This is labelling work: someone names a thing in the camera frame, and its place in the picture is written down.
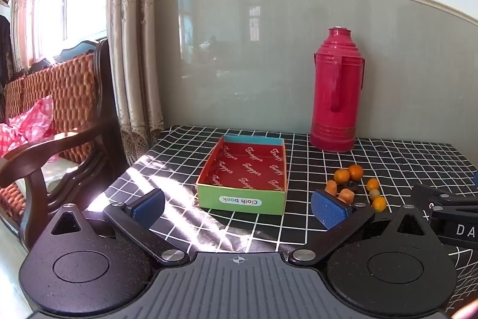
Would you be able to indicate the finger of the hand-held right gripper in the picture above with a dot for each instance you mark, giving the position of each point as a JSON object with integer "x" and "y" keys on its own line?
{"x": 448, "y": 198}

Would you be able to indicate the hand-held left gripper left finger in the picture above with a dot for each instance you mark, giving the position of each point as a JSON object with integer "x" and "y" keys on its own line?
{"x": 148, "y": 207}

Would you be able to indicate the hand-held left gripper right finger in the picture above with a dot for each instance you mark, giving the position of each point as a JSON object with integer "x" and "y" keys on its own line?
{"x": 329, "y": 210}

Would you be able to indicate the orange carrot chunk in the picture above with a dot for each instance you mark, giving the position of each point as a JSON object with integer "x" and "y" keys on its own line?
{"x": 345, "y": 196}

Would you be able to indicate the orange fruit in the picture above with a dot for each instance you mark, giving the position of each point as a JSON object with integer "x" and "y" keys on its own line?
{"x": 331, "y": 187}

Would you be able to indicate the dark brown dried fruit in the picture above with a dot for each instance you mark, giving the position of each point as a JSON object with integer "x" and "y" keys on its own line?
{"x": 351, "y": 186}

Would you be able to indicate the small orange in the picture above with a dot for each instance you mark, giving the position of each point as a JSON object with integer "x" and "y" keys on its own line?
{"x": 355, "y": 172}
{"x": 372, "y": 184}
{"x": 379, "y": 203}
{"x": 341, "y": 176}

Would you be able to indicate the small green fruit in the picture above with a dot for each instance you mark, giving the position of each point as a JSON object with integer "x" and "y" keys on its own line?
{"x": 374, "y": 194}

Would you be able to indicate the green cardboard box red inside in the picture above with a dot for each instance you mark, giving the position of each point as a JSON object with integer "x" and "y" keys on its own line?
{"x": 244, "y": 169}

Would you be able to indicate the black white grid tablecloth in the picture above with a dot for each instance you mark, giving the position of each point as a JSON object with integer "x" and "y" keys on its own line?
{"x": 242, "y": 229}

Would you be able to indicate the dark wooden armchair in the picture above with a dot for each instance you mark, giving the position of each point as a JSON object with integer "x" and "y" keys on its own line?
{"x": 74, "y": 151}

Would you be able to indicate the red thermos flask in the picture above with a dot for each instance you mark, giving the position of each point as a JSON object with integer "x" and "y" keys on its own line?
{"x": 338, "y": 94}

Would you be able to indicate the orange woven chair cushion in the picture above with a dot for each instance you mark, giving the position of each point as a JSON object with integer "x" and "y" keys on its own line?
{"x": 71, "y": 87}

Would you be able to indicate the pink checked cloth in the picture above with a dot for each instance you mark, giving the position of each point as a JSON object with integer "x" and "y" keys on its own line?
{"x": 26, "y": 128}

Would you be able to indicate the beige lace curtain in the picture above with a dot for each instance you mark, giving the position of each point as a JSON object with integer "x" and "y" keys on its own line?
{"x": 136, "y": 42}

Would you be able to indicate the dark hanging clothing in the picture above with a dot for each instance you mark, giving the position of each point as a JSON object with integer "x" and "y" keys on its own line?
{"x": 5, "y": 50}

